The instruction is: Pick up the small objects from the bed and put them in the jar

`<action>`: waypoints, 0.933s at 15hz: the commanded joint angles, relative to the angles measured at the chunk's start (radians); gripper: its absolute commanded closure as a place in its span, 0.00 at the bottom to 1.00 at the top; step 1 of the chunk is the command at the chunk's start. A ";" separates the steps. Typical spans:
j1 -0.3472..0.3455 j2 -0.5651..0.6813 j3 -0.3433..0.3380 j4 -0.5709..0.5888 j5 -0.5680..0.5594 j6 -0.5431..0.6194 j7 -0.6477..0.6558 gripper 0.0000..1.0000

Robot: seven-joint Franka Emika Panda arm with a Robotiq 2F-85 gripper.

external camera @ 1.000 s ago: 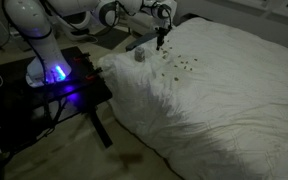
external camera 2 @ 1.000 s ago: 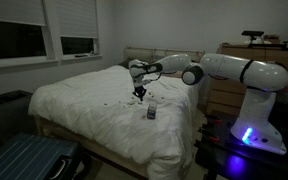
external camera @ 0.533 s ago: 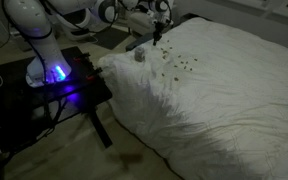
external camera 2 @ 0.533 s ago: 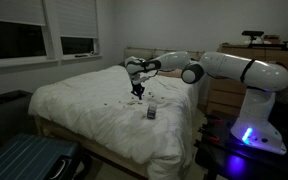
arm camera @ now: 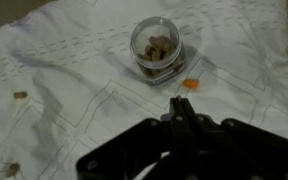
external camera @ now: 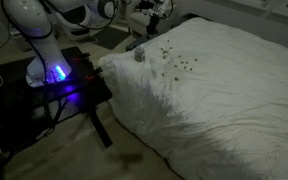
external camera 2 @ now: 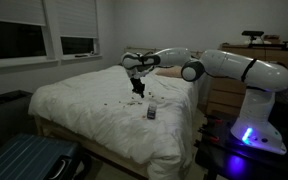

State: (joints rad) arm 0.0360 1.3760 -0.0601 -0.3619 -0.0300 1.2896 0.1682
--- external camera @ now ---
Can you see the tan scratching post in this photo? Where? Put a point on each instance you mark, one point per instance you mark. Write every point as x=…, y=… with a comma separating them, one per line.
x=123, y=10

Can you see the black robot table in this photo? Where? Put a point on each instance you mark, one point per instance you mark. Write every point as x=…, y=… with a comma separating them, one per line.
x=84, y=90

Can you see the small grey cup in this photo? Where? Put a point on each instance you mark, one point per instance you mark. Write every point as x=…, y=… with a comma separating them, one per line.
x=139, y=54

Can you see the white armchair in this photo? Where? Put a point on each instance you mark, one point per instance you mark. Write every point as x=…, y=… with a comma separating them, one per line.
x=137, y=21

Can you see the white round litter box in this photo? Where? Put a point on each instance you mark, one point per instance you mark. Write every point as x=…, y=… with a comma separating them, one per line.
x=92, y=26

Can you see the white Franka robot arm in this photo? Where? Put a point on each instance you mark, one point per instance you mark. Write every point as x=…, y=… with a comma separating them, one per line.
x=34, y=20

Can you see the white bed duvet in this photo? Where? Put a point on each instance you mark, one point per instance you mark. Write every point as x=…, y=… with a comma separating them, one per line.
x=217, y=100

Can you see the dark floor mat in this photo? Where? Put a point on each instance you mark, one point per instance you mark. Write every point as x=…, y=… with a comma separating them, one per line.
x=109, y=37

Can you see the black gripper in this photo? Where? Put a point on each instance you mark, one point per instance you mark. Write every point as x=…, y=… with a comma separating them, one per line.
x=153, y=20

